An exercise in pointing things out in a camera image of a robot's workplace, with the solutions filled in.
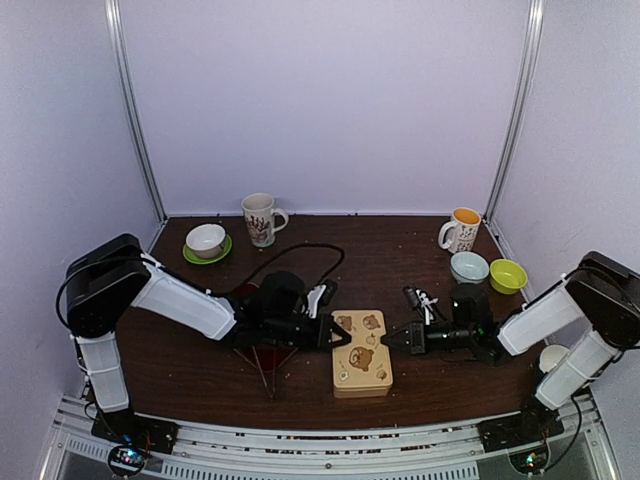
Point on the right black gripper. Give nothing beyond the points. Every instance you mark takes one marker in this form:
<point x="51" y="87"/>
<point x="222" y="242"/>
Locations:
<point x="417" y="341"/>

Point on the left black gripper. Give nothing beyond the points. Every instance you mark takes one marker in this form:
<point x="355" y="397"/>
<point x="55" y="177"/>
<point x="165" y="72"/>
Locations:
<point x="322" y="336"/>

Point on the beige illustrated tin lid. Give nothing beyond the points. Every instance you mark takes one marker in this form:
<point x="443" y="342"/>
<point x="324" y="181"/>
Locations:
<point x="365" y="362"/>

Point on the beige chocolate tin box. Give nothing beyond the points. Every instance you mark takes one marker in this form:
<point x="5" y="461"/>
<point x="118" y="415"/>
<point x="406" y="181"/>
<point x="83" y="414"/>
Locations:
<point x="341" y="392"/>

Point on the dark red lacquer tray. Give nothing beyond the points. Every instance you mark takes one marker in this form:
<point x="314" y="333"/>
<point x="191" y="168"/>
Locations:
<point x="245" y="339"/>

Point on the black tongs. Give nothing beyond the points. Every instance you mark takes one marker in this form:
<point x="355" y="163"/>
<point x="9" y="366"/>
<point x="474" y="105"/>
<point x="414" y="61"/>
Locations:
<point x="266" y="361"/>

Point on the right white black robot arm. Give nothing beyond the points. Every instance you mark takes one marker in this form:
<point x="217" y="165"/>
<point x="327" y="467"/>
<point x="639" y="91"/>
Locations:
<point x="600" y="290"/>

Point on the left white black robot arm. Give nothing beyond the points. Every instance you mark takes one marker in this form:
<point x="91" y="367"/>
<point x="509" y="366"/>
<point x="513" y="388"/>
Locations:
<point x="102" y="285"/>

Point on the pale blue bowl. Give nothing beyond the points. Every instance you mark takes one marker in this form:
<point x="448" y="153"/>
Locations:
<point x="469" y="267"/>

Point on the white mug yellow interior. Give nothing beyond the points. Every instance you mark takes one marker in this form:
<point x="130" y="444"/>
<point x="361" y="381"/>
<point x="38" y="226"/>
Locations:
<point x="459" y="233"/>

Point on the lime green bowl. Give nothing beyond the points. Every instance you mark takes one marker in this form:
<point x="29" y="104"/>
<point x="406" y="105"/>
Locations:
<point x="507" y="277"/>

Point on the tall floral beige mug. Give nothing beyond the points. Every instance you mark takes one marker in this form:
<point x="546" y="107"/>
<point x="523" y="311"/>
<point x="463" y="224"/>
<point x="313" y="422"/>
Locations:
<point x="263" y="219"/>

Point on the green saucer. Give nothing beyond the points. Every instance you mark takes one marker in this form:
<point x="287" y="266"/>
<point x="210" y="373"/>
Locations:
<point x="192" y="258"/>

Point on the white bowl near right base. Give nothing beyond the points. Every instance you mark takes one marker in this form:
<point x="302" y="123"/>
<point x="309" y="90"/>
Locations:
<point x="551" y="356"/>

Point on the white teacup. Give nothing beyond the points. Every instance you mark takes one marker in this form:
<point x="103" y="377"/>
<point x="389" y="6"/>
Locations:
<point x="206" y="240"/>

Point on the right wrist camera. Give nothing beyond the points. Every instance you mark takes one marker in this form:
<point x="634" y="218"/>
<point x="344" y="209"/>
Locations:
<point x="422" y="303"/>

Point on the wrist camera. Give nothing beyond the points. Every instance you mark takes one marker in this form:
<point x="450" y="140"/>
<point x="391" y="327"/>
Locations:
<point x="422" y="303"/>
<point x="320" y="296"/>

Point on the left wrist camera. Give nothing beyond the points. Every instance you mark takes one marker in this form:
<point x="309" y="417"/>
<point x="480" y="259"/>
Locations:
<point x="320" y="296"/>

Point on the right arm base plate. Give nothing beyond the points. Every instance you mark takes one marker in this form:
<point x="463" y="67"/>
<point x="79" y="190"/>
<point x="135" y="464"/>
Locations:
<point x="516" y="430"/>

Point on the front aluminium rail frame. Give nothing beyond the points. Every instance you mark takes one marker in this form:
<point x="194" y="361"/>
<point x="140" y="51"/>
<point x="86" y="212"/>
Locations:
<point x="451" y="450"/>

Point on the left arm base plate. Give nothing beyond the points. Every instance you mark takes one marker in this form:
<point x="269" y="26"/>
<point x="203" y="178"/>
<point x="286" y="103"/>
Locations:
<point x="147" y="434"/>

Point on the right aluminium frame post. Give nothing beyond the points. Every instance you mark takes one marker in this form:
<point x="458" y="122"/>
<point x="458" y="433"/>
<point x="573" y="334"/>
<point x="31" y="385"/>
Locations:
<point x="527" y="69"/>

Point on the aluminium frame post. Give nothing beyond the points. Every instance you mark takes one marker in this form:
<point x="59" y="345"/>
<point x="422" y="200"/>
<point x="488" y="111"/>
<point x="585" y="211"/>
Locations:
<point x="116" y="33"/>
<point x="527" y="69"/>

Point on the left aluminium frame post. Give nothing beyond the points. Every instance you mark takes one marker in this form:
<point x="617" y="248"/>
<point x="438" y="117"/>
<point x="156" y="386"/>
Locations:
<point x="116" y="33"/>

